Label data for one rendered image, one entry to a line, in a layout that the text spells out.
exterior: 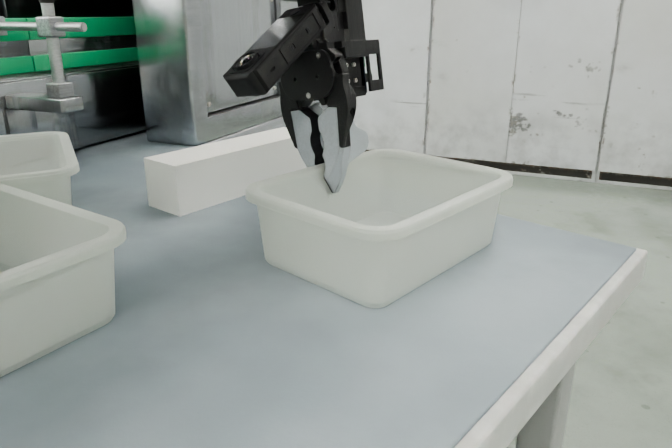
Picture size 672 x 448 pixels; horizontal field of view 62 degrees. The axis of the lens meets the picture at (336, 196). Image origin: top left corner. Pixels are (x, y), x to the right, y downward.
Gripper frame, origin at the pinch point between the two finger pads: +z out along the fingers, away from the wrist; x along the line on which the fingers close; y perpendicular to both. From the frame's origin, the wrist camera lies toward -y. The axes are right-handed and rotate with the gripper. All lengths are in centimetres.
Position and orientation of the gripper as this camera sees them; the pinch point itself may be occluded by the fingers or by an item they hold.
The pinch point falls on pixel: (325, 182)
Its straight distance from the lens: 58.2
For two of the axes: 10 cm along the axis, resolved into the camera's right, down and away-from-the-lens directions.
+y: 6.5, -2.3, 7.3
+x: -7.5, -0.4, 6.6
